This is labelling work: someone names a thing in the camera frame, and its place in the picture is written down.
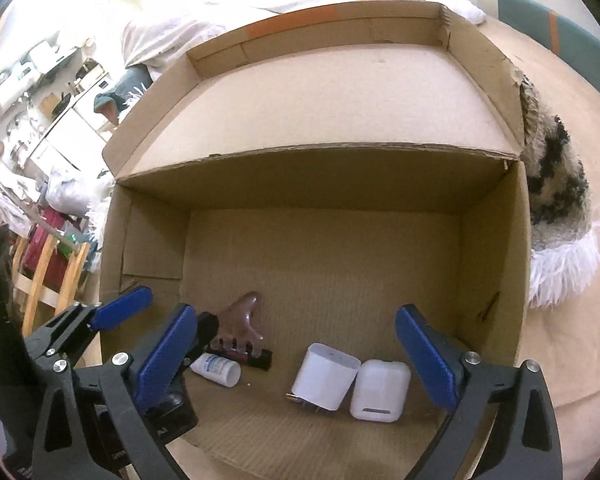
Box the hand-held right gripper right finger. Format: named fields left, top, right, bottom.
left=395, top=303, right=563, bottom=480

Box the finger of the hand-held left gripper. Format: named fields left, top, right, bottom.
left=150, top=311, right=220, bottom=443
left=22, top=285, right=154, bottom=376

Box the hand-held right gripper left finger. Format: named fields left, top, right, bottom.
left=32, top=302, right=201, bottom=480

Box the claw-shaped scalp massager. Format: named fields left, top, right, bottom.
left=209, top=291, right=267, bottom=352

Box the white pill bottle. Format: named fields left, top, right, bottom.
left=190, top=352, right=242, bottom=388

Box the white earbuds case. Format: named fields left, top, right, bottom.
left=350, top=358, right=412, bottom=423

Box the black cosmetic tube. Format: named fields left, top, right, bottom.
left=207, top=345, right=273, bottom=372

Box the white power adapter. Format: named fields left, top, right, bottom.
left=286, top=343, right=362, bottom=413

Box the cardboard box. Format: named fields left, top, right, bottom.
left=99, top=1, right=533, bottom=480

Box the yellow wooden chair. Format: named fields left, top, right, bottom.
left=10, top=232, right=92, bottom=336

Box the grey plastic sack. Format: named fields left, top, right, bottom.
left=47, top=170, right=111, bottom=221

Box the white kitchen cabinet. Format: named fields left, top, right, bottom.
left=27, top=105, right=116, bottom=176

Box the fluffy black and white blanket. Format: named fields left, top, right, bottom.
left=352, top=0, right=600, bottom=308

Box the white kitchen appliance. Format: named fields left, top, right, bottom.
left=0, top=72, right=36, bottom=111

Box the white duvet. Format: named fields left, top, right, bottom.
left=122, top=0, right=486, bottom=68

